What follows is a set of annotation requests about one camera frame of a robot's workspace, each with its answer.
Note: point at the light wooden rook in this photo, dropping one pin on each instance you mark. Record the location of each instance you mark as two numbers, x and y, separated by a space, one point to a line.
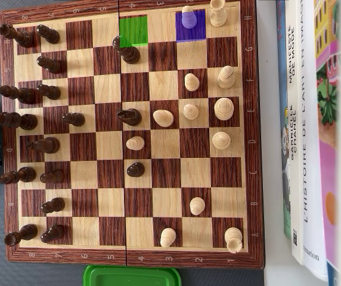
233 238
218 16

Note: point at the green plastic container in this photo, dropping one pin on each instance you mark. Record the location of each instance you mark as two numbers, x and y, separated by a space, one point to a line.
128 277

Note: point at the dark wooden knight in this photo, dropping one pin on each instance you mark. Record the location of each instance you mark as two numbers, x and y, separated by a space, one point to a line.
46 145
131 116

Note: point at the green spine book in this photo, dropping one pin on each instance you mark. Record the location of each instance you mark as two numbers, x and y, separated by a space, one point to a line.
282 89

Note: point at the light wooden bishop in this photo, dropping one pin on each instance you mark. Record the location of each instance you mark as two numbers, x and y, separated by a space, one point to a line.
226 77

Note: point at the colourful pink book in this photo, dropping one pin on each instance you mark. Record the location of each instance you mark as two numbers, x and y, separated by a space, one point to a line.
327 167

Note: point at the dark wooden bishop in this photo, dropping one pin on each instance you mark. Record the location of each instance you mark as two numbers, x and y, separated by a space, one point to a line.
21 94
21 175

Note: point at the white art history book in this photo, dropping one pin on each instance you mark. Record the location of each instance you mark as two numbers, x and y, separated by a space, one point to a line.
310 178

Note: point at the dark wooden rook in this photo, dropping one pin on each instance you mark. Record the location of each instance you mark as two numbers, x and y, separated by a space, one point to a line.
21 37
24 233

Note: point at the light wooden pawn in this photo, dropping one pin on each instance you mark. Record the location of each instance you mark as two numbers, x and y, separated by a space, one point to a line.
192 82
197 205
135 143
168 237
189 18
163 118
191 112

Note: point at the dark wooden king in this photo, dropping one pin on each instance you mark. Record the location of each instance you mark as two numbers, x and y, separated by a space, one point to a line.
18 121

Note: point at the wooden folding chess board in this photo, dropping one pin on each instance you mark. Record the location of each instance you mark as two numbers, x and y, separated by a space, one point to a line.
109 146

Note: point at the dark wooden pawn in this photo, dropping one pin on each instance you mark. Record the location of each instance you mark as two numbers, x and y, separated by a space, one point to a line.
53 233
75 118
54 205
49 35
51 65
136 170
50 91
53 177

